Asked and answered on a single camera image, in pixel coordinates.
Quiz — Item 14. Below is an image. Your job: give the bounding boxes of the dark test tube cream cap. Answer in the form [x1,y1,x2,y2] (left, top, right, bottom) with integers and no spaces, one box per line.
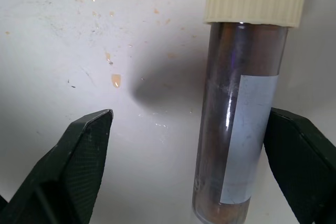
[191,0,306,222]

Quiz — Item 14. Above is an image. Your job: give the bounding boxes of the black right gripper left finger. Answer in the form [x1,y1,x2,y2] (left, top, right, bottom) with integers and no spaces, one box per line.
[0,109,114,224]

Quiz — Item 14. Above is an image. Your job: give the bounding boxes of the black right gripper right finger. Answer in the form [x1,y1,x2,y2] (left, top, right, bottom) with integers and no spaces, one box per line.
[263,106,336,224]

